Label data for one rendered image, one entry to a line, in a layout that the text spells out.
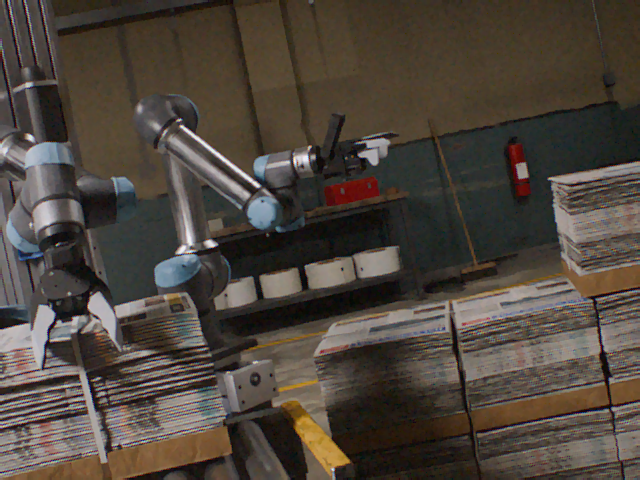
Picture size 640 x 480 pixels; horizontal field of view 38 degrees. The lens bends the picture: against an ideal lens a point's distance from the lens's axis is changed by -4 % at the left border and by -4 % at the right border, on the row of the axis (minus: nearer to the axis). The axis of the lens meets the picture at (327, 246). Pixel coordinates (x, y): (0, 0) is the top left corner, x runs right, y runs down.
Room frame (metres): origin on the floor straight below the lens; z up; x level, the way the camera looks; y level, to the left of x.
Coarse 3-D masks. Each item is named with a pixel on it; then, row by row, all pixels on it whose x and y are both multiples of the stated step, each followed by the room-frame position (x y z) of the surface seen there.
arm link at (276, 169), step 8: (280, 152) 2.41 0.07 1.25; (288, 152) 2.39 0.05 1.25; (256, 160) 2.41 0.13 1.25; (264, 160) 2.40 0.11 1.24; (272, 160) 2.39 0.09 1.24; (280, 160) 2.38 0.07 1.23; (288, 160) 2.37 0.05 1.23; (256, 168) 2.40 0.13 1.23; (264, 168) 2.39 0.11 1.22; (272, 168) 2.38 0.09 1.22; (280, 168) 2.38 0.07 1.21; (288, 168) 2.37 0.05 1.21; (256, 176) 2.40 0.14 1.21; (264, 176) 2.39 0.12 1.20; (272, 176) 2.38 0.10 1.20; (280, 176) 2.38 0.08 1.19; (288, 176) 2.38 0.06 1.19; (296, 176) 2.38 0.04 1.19; (264, 184) 2.41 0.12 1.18; (272, 184) 2.39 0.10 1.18; (280, 184) 2.38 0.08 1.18; (288, 184) 2.38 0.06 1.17
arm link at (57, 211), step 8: (56, 200) 1.38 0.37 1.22; (64, 200) 1.39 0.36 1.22; (72, 200) 1.40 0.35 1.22; (40, 208) 1.38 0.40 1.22; (48, 208) 1.38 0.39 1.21; (56, 208) 1.38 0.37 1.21; (64, 208) 1.38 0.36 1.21; (72, 208) 1.39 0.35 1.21; (80, 208) 1.41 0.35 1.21; (40, 216) 1.38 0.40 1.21; (48, 216) 1.37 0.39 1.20; (56, 216) 1.37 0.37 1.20; (64, 216) 1.37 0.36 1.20; (72, 216) 1.38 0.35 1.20; (80, 216) 1.40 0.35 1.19; (32, 224) 1.40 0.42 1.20; (40, 224) 1.37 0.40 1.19; (48, 224) 1.37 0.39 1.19; (56, 224) 1.37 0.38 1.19; (72, 224) 1.38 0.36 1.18; (80, 224) 1.39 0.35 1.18; (40, 232) 1.38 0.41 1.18
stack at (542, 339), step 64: (384, 320) 2.18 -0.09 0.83; (448, 320) 2.03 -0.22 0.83; (512, 320) 1.90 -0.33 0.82; (576, 320) 1.89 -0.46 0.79; (320, 384) 1.95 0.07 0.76; (384, 384) 1.93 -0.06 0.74; (448, 384) 1.92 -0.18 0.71; (512, 384) 1.90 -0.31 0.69; (576, 384) 1.89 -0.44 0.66; (384, 448) 1.95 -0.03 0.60; (448, 448) 1.92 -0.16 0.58; (512, 448) 1.90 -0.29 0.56; (576, 448) 1.89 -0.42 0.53
